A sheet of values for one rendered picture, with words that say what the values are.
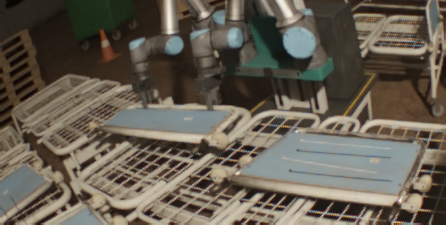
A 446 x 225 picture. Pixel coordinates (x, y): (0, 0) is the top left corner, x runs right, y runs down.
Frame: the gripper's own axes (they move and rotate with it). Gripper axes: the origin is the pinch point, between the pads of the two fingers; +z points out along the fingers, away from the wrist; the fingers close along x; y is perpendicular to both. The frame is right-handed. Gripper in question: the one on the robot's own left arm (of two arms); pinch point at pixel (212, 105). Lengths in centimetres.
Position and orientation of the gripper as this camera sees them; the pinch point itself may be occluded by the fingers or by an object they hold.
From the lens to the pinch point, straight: 206.4
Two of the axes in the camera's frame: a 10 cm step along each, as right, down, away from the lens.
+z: 1.6, 9.6, 2.1
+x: -6.0, 2.7, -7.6
